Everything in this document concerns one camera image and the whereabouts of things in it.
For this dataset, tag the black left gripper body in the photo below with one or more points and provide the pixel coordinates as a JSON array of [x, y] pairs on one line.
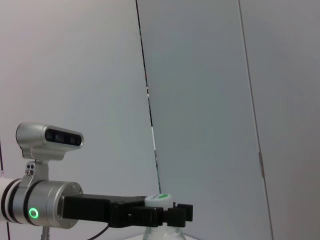
[[100, 207]]

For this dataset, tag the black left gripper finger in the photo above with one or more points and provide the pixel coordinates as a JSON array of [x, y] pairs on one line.
[[172, 217], [189, 212]]

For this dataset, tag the clear bottle green label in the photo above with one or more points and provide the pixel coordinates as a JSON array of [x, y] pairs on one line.
[[160, 198]]

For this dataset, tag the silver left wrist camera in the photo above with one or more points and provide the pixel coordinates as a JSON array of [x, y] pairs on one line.
[[32, 140]]

